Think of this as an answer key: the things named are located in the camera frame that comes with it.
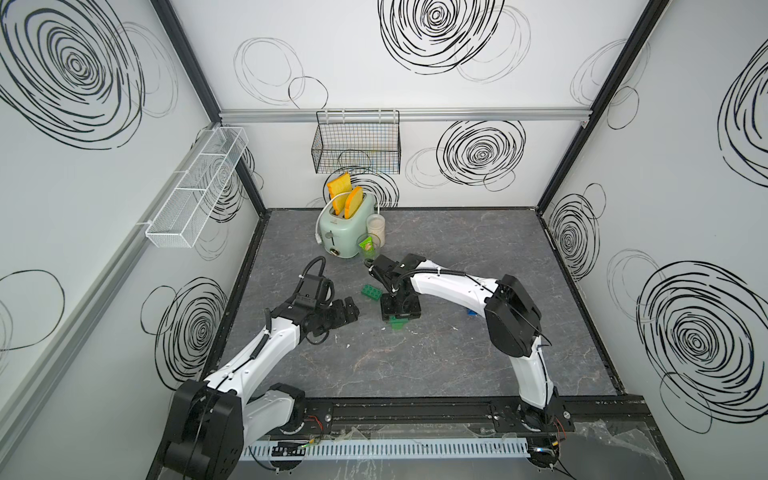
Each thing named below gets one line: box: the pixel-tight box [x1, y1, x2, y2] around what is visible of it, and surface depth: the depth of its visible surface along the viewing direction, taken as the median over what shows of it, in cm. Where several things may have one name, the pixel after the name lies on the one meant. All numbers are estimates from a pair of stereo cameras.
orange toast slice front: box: [344, 186, 363, 219], surface depth 96 cm
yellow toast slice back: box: [328, 172, 352, 216], surface depth 100 cm
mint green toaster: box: [319, 193, 375, 258], surface depth 100 cm
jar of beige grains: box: [366, 213, 386, 248], surface depth 104 cm
